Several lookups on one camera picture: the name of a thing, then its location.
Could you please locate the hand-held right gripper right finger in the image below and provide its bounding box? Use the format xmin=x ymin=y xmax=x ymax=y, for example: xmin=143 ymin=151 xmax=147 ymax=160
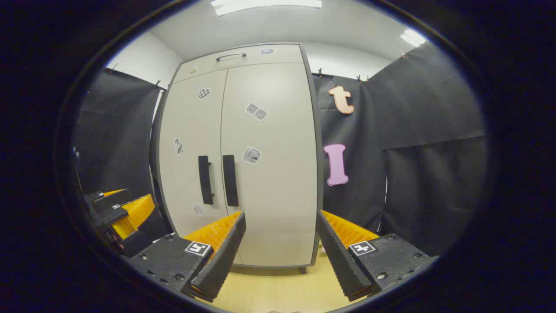
xmin=316 ymin=210 xmax=439 ymax=303

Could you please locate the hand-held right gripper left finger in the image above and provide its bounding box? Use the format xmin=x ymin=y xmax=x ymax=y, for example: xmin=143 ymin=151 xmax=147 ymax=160
xmin=123 ymin=212 xmax=247 ymax=303

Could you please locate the white cabinet door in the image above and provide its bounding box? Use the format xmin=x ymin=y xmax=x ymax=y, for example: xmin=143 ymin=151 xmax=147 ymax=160
xmin=159 ymin=70 xmax=228 ymax=244
xmin=221 ymin=62 xmax=318 ymax=266

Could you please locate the white double-door shoe cabinet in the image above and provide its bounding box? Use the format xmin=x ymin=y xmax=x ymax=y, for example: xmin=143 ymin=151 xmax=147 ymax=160
xmin=150 ymin=42 xmax=324 ymax=275

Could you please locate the white cabinet drawer front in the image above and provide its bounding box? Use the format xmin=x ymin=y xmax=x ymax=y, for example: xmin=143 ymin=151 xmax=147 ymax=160
xmin=173 ymin=43 xmax=304 ymax=84

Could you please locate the black backdrop cloth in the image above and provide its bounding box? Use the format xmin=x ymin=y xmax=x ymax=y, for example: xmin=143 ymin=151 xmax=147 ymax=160
xmin=312 ymin=42 xmax=489 ymax=257
xmin=74 ymin=67 xmax=172 ymax=244

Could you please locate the small ceiling light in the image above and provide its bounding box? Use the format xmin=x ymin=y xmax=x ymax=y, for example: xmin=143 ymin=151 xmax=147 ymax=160
xmin=400 ymin=28 xmax=427 ymax=47

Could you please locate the long ceiling light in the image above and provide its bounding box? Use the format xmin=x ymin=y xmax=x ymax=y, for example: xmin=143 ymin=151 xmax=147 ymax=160
xmin=211 ymin=0 xmax=323 ymax=17

